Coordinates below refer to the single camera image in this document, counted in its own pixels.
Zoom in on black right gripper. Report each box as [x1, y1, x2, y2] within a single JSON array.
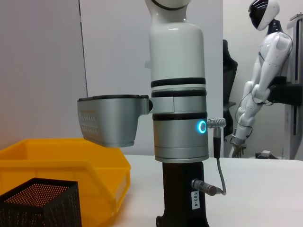
[[155, 161, 211, 227]]

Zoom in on black mesh pen holder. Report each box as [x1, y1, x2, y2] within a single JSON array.
[[0, 177, 82, 227]]

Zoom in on black office chair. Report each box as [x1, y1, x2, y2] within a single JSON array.
[[222, 39, 239, 143]]

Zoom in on yellow plastic storage bin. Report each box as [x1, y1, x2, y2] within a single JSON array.
[[0, 138, 132, 217]]

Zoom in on white humanoid robot figure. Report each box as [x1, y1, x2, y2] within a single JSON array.
[[231, 0, 294, 159]]

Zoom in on silver right gripper cable plug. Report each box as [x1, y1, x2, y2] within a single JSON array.
[[191, 179, 224, 196]]

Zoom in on thin dark right gripper cable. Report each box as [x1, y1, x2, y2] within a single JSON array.
[[215, 156, 227, 196]]

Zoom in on grey white stand frame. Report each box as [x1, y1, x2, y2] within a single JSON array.
[[284, 13, 303, 162]]

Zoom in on black humanoid mounting bracket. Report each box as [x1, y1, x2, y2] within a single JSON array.
[[267, 76, 303, 105]]

